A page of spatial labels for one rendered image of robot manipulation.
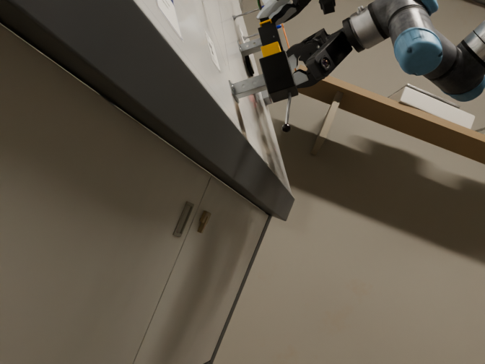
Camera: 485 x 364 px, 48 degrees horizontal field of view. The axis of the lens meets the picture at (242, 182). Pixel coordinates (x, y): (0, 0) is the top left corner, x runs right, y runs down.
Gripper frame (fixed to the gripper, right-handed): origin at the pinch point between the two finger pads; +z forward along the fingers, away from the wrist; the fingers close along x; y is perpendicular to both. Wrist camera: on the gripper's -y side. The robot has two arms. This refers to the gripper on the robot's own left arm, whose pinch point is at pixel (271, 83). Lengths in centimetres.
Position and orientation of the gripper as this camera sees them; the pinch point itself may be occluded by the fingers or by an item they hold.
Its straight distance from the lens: 116.3
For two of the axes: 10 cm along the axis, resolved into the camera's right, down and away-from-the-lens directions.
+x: -5.4, -7.9, -2.9
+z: -8.0, 3.8, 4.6
